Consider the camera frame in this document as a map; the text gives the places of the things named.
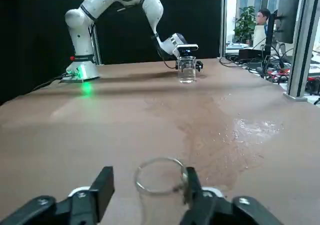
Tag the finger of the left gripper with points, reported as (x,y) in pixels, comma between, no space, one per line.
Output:
(199,65)

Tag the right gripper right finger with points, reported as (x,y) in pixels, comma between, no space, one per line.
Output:
(197,192)

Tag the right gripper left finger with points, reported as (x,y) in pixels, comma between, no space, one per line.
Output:
(95,195)

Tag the clear glass beaker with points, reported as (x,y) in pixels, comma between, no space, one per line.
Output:
(186,72)

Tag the clear glass conical flask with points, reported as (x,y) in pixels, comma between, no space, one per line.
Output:
(162,205)

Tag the black rectangular box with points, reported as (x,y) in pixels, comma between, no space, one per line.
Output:
(251,53)

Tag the green potted plant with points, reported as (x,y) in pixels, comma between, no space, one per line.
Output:
(246,22)

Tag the person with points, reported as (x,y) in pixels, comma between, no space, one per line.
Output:
(263,16)

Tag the black computer monitor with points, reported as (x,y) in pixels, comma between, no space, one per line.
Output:
(287,15)

